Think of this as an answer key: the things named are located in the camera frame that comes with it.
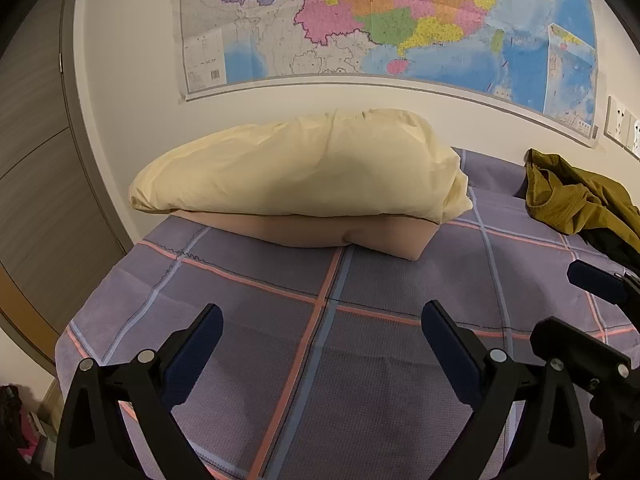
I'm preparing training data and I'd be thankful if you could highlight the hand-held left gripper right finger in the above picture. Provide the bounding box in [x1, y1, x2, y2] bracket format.
[421, 300, 596, 480]

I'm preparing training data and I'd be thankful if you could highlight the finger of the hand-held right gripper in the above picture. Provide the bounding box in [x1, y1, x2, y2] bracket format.
[567, 260, 640, 306]
[530, 316, 633, 386]

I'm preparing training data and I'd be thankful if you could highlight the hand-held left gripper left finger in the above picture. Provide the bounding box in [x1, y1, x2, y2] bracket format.
[54, 303, 224, 480]

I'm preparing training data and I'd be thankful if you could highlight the cream yellow garment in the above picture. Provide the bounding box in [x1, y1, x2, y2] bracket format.
[127, 108, 474, 224]

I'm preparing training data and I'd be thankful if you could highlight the black garment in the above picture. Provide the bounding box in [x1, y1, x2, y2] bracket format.
[582, 227, 640, 271]

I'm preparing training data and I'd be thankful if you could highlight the olive green garment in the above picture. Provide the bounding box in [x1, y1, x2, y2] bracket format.
[524, 148, 640, 256]

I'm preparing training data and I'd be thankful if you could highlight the purple checked blanket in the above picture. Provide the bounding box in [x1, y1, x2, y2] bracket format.
[54, 147, 640, 480]

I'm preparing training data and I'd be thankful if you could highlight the pink garment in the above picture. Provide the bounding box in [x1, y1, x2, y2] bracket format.
[170, 212, 441, 262]

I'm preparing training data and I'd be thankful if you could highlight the brown wooden door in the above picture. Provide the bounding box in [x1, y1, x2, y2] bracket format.
[0, 0, 131, 366]

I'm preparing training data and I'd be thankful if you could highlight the white wall socket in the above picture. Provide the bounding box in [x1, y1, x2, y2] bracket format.
[604, 96, 630, 146]
[625, 112, 640, 153]

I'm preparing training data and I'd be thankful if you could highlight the colourful wall map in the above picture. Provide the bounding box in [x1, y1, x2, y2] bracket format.
[177, 0, 601, 148]

